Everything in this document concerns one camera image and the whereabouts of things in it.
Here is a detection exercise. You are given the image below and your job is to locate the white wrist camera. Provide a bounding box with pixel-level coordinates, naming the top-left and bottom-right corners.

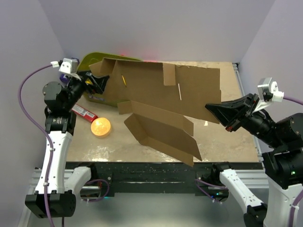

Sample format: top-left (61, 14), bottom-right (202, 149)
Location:
top-left (257, 78), bottom-right (284, 102)
top-left (51, 58), bottom-right (80, 79)

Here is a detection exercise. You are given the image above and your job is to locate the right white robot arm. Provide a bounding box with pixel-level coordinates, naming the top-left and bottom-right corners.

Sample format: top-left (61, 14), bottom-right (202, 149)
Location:
top-left (205, 94), bottom-right (303, 227)

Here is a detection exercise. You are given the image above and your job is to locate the red rectangular packet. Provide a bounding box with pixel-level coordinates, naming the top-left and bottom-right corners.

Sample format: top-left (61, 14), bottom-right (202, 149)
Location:
top-left (71, 104), bottom-right (98, 123)

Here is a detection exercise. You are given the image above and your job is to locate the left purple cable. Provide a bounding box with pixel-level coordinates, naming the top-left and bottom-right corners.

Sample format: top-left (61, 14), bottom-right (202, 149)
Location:
top-left (18, 63), bottom-right (65, 227)

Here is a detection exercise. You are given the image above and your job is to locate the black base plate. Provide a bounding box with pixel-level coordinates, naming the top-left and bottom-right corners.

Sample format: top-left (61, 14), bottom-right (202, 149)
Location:
top-left (63, 161), bottom-right (242, 198)

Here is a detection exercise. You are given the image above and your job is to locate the orange round sponge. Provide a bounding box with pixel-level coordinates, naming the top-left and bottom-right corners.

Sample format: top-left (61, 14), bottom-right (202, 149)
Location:
top-left (90, 117), bottom-right (111, 137)

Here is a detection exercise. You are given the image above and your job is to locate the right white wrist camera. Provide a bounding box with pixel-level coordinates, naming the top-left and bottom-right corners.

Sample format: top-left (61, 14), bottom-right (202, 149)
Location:
top-left (257, 78), bottom-right (284, 102)

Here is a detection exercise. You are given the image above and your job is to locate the olive green plastic bin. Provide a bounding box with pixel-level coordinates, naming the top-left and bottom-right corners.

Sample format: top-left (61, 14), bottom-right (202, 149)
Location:
top-left (75, 52), bottom-right (140, 108)

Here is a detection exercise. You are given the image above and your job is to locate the large cardboard box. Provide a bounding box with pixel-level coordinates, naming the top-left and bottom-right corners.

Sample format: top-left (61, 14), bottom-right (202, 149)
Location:
top-left (89, 58), bottom-right (221, 166)

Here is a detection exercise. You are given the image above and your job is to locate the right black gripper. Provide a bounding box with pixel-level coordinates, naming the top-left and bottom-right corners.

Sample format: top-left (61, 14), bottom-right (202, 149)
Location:
top-left (206, 90), bottom-right (285, 147)

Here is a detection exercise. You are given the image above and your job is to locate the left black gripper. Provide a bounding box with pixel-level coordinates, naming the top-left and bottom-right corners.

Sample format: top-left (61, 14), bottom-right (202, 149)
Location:
top-left (64, 70), bottom-right (109, 110)

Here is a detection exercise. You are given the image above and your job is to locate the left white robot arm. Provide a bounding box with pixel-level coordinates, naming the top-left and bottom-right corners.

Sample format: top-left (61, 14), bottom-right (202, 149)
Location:
top-left (25, 70), bottom-right (109, 218)

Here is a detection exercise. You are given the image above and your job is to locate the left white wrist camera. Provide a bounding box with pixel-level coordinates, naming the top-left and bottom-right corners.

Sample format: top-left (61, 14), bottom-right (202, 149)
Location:
top-left (51, 58), bottom-right (80, 79)

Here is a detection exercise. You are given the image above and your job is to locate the purple rectangular box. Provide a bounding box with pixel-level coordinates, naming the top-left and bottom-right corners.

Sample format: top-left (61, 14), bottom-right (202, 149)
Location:
top-left (59, 57), bottom-right (79, 84)

